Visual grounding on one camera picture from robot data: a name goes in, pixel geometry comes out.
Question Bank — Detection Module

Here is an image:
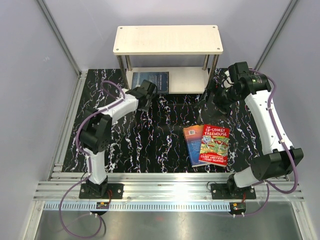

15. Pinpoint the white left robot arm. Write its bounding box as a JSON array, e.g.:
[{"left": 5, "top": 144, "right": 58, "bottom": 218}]
[{"left": 76, "top": 80, "right": 158, "bottom": 199}]

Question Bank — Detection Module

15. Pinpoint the white slotted cable duct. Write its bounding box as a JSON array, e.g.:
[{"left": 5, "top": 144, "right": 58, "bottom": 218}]
[{"left": 44, "top": 201, "right": 231, "bottom": 212}]

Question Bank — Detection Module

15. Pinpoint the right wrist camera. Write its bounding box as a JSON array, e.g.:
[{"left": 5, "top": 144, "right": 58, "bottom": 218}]
[{"left": 228, "top": 61, "right": 251, "bottom": 83}]

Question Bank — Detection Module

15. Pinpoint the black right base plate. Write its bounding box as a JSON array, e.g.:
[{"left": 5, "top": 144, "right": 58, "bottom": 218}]
[{"left": 209, "top": 182, "right": 257, "bottom": 200}]

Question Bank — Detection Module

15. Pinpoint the aluminium front rail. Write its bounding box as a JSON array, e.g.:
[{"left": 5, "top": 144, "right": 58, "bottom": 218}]
[{"left": 33, "top": 172, "right": 305, "bottom": 201}]

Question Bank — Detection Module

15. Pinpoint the blue orange sunset book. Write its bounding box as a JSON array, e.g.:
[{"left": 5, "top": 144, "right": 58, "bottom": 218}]
[{"left": 183, "top": 125, "right": 206, "bottom": 168}]

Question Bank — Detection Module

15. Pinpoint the dark blue 1984 book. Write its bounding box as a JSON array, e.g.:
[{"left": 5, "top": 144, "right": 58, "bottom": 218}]
[{"left": 131, "top": 71, "right": 170, "bottom": 94}]

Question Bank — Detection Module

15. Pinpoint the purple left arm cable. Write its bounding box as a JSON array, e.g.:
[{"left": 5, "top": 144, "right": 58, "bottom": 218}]
[{"left": 57, "top": 80, "right": 130, "bottom": 238}]

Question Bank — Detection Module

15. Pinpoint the white two-tier shelf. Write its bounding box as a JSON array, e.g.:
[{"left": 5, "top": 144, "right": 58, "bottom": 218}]
[{"left": 113, "top": 25, "right": 224, "bottom": 94}]

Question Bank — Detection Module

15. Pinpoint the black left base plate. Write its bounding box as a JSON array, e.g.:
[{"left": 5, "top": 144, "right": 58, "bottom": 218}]
[{"left": 79, "top": 183, "right": 124, "bottom": 200}]

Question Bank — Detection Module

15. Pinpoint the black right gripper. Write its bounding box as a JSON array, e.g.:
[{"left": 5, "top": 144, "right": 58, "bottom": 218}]
[{"left": 194, "top": 79, "right": 242, "bottom": 121}]

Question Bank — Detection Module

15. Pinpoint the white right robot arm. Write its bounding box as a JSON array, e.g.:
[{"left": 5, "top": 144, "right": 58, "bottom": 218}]
[{"left": 203, "top": 73, "right": 304, "bottom": 199}]

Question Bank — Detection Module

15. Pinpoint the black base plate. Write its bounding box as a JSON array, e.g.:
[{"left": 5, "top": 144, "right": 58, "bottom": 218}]
[
  {"left": 79, "top": 183, "right": 124, "bottom": 200},
  {"left": 209, "top": 182, "right": 257, "bottom": 200}
]

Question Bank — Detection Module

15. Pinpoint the red treehouse book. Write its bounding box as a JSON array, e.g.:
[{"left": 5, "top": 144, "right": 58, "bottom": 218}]
[{"left": 199, "top": 124, "right": 230, "bottom": 167}]

